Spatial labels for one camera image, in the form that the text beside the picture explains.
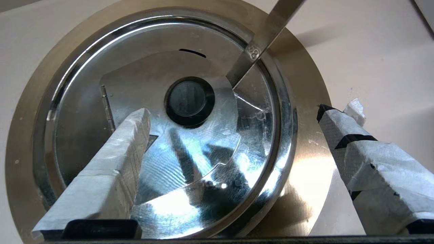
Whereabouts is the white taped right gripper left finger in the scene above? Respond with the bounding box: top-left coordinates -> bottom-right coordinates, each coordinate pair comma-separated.
32,108 -> 151,239

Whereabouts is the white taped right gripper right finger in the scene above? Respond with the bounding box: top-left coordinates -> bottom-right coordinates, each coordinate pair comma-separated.
316,98 -> 434,235

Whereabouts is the steel pot lid black knob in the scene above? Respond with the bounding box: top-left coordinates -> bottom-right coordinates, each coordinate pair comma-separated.
32,15 -> 299,239

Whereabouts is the steel ladle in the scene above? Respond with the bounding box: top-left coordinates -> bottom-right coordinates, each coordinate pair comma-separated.
225,0 -> 305,89

